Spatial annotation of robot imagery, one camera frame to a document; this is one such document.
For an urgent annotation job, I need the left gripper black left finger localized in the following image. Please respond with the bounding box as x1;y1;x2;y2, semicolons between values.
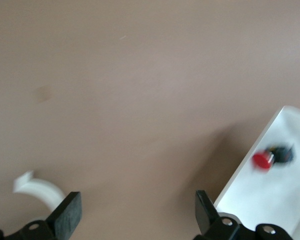
14;191;83;240

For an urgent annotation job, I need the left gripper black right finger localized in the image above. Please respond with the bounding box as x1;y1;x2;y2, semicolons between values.
194;190;241;240

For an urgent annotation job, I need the white curved plastic piece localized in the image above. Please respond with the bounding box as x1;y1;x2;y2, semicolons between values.
12;170;67;213

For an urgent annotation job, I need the red mushroom push button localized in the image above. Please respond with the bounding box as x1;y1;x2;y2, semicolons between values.
251;142;295;172

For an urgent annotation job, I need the white plastic drawer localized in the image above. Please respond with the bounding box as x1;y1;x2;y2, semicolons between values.
213;105;300;240

